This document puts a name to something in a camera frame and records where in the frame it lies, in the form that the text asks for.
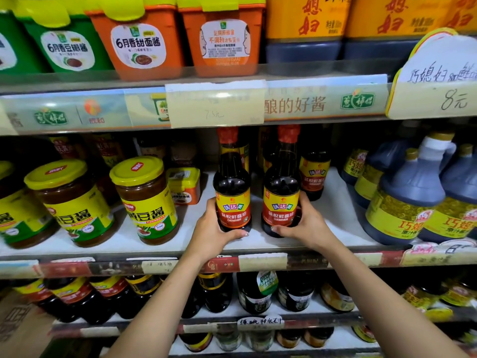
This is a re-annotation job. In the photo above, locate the person's left forearm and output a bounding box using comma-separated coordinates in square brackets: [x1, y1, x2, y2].
[104, 253, 212, 358]

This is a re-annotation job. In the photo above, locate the person's left hand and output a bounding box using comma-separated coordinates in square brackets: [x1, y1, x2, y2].
[185, 197, 249, 263]

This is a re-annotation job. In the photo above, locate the green tub yellow lid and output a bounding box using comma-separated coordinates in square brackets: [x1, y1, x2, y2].
[14, 0, 115, 74]

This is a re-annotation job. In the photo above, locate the yellow label soy sauce bottle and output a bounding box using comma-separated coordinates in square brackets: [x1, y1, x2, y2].
[220, 143, 251, 174]
[48, 136, 88, 161]
[91, 134, 126, 169]

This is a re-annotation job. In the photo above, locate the handwritten white price tag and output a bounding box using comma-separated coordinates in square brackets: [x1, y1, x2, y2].
[237, 315, 285, 332]

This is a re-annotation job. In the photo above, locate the row of large dark bottles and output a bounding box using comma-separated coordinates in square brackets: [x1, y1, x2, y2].
[11, 270, 477, 326]

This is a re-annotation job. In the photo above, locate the large jug orange label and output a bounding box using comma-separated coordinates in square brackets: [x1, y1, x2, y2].
[445, 0, 477, 34]
[342, 0, 454, 61]
[265, 0, 353, 64]

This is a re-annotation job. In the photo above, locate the person's right hand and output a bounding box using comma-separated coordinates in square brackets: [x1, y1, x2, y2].
[271, 191, 338, 255]

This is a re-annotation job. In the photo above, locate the row of short sauce jars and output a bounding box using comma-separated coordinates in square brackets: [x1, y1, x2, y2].
[178, 324, 378, 353]

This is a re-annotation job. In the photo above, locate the vinegar bottle red cap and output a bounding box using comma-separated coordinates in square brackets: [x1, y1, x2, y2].
[136, 134, 167, 161]
[169, 132, 199, 169]

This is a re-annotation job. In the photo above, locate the small cloud shaped price sign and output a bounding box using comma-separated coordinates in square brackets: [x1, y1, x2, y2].
[400, 238, 477, 268]

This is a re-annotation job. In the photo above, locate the row of olive label bottles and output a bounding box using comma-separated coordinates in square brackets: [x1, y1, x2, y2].
[339, 122, 477, 246]

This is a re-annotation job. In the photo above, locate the printed brown cardboard box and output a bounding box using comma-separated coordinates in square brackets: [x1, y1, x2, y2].
[0, 290, 57, 358]

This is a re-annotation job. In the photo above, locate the large cloud shaped price sign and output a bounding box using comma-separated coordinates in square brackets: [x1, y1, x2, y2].
[385, 27, 477, 121]

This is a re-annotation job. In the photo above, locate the person's right forearm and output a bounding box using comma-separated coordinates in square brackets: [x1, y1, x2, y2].
[322, 238, 471, 358]

